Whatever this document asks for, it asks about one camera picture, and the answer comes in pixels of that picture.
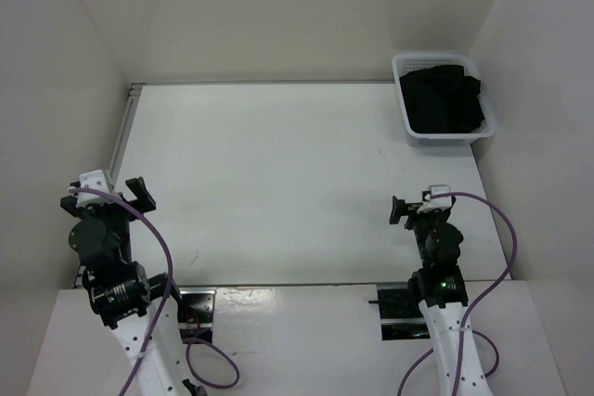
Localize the black pleated skirt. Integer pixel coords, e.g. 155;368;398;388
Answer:
399;65;485;134

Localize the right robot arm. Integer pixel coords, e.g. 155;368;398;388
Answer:
389;198;492;395

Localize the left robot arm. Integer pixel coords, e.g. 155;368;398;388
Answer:
60;170;204;395

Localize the white plastic basket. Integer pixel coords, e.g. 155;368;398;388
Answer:
392;52;496;147

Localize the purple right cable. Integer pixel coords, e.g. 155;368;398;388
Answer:
397;190;519;396

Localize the purple cable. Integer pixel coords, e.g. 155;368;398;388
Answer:
397;190;519;396
73;185;240;396

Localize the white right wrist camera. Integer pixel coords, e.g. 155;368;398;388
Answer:
418;185;454;213

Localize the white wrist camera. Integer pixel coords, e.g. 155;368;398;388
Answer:
418;185;454;213
69;169;113;208

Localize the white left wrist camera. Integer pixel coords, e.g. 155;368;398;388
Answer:
69;169;113;208

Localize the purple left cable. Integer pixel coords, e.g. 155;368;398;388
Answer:
73;185;240;396

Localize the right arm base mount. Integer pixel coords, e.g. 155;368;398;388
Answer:
368;287;429;341

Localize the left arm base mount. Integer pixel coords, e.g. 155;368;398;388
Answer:
177;287;216;341

